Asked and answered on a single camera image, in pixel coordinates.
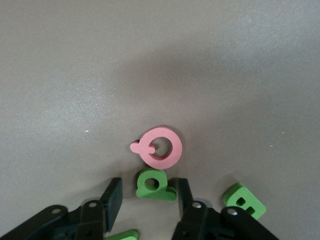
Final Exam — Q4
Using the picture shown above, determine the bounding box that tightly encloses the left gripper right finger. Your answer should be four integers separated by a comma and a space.
171, 177, 281, 240

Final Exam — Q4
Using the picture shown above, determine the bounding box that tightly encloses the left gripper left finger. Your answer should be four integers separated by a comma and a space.
0, 177, 124, 240

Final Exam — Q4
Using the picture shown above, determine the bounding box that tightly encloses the brown table mat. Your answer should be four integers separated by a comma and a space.
0, 0, 320, 240

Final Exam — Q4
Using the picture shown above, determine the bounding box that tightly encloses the green foam letter P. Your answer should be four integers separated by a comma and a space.
135, 166, 178, 203

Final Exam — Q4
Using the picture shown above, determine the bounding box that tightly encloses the pink foam letter Q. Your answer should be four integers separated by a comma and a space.
129, 125, 183, 170

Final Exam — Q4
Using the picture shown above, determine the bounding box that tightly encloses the green foam letter B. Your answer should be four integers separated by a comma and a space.
222, 182, 267, 221

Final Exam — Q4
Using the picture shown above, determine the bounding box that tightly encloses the green foam letter N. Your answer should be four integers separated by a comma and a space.
103, 229, 138, 240

